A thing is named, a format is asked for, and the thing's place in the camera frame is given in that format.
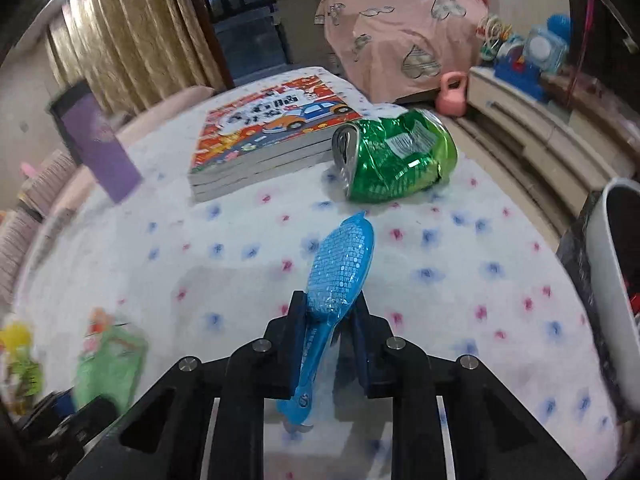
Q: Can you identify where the green carton box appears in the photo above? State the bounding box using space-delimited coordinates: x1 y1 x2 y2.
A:
72 308 149 415

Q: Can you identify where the blue plastic brush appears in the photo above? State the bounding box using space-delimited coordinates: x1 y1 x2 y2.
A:
278 212 374 428

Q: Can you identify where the white trash bin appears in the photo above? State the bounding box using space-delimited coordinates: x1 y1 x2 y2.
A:
585 178 639 411

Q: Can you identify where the floral white tablecloth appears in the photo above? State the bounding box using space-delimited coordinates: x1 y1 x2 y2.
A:
12 96 620 479

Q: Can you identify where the pink sofa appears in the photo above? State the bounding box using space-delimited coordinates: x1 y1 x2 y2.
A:
1 86 215 308

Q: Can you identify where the crushed green can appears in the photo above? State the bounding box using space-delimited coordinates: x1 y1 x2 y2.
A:
332 110 458 204

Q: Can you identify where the purple water bottle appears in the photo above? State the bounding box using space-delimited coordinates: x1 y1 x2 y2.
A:
48 79 142 204

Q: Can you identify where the white TV cabinet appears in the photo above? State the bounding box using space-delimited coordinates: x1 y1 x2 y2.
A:
459 67 637 234

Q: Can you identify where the children's book stack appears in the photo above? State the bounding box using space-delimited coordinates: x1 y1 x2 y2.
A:
188 66 369 203

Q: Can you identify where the pink kettlebell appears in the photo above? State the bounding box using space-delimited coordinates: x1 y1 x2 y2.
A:
435 72 468 118

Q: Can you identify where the pink hula hoop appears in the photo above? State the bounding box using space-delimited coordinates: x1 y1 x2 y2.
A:
566 0 596 105

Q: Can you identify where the blue toy set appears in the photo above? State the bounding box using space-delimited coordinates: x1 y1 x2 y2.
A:
476 14 572 103

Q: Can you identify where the gold curtain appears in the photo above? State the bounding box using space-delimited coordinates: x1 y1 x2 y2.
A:
46 0 228 115

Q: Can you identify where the pink heart cover cloth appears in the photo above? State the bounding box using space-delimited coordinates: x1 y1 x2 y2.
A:
314 0 488 103

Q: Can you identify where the black television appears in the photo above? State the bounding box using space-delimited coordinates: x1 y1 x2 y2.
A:
570 0 639 110

